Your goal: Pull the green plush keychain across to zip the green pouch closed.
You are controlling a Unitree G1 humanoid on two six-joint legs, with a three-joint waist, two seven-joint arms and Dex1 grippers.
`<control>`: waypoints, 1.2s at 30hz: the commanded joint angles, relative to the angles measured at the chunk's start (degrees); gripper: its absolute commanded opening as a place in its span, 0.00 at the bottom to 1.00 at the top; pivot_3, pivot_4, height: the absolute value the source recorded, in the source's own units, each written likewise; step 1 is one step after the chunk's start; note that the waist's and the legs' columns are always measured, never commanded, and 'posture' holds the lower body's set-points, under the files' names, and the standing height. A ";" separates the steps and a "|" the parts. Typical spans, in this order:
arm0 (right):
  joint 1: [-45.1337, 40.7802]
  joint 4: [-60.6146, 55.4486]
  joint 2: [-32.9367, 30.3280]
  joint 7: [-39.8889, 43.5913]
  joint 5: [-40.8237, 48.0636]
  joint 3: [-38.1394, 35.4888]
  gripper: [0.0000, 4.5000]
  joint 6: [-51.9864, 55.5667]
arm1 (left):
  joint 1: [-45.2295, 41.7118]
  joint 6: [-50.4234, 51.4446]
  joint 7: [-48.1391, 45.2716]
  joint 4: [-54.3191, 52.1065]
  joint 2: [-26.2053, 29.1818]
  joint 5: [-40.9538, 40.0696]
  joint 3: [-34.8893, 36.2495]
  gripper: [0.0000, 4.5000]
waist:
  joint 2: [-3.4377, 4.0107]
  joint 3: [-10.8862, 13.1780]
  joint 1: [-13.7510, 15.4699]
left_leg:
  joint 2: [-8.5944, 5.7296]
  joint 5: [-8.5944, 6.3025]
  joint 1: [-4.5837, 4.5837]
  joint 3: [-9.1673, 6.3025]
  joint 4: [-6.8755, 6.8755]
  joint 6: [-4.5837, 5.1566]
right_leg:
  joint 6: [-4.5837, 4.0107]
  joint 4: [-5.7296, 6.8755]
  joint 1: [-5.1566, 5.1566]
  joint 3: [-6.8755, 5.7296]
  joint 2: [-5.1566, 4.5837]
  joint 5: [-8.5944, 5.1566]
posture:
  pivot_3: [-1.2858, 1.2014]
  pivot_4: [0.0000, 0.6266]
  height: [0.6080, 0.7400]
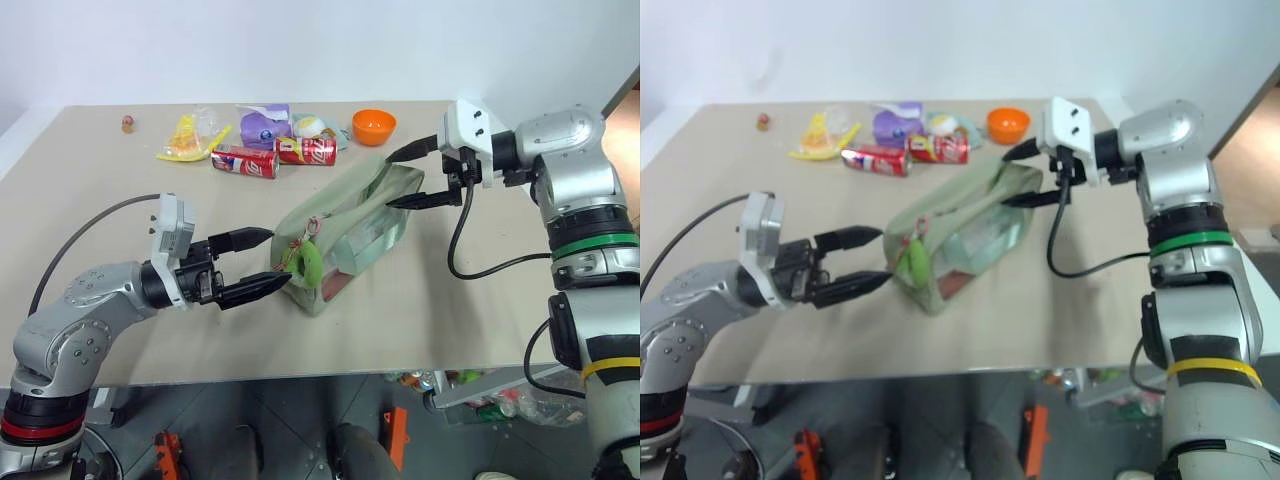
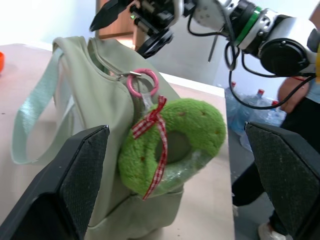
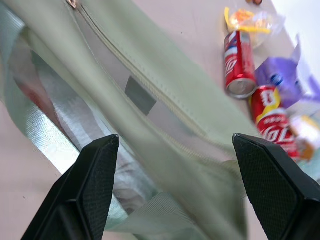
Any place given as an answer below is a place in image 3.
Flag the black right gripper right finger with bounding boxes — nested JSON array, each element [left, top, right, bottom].
[[232, 133, 320, 240]]

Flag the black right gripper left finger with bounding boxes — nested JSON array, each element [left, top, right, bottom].
[[21, 134, 120, 240]]

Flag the light green zippered pouch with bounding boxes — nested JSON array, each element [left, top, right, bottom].
[[0, 0, 261, 240]]

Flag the yellow and white snack packet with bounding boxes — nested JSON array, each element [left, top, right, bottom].
[[287, 114, 320, 161]]

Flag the red and yellow cola can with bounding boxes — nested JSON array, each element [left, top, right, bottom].
[[248, 85, 301, 162]]

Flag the purple snack wrapper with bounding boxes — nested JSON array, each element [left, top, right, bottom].
[[254, 33, 320, 109]]

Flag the clear bag of yellow snacks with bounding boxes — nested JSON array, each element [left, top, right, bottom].
[[223, 6, 286, 50]]

